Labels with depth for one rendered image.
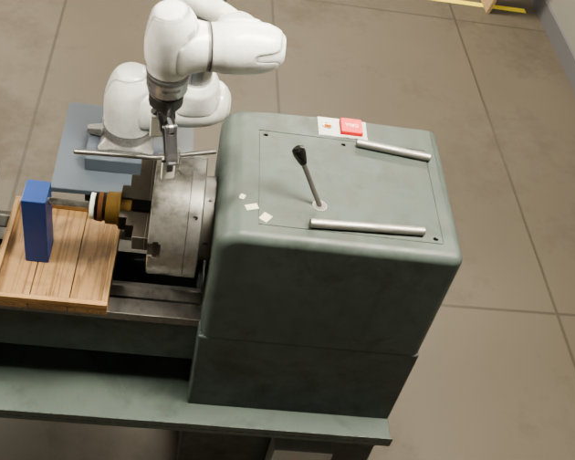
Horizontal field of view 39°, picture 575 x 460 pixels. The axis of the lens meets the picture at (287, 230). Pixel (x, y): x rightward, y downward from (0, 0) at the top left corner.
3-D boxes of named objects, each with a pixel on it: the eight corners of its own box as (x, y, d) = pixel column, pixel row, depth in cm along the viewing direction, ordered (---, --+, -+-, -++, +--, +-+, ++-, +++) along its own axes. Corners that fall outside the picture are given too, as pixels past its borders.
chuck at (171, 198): (187, 207, 233) (196, 130, 208) (178, 299, 213) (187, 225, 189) (155, 203, 231) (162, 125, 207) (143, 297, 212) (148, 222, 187)
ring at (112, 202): (134, 184, 209) (98, 180, 207) (130, 209, 202) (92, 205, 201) (133, 210, 215) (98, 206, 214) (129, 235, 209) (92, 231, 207)
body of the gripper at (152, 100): (145, 76, 176) (143, 108, 183) (152, 103, 171) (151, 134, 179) (179, 74, 179) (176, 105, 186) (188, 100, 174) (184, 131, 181)
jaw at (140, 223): (163, 213, 206) (160, 241, 196) (162, 228, 209) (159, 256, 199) (120, 207, 204) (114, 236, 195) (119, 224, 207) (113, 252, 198)
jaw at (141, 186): (165, 201, 212) (171, 155, 211) (165, 202, 207) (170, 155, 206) (122, 195, 210) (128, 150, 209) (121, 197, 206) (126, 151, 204)
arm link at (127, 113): (102, 107, 270) (103, 51, 254) (158, 109, 274) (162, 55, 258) (103, 139, 259) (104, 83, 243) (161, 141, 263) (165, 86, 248)
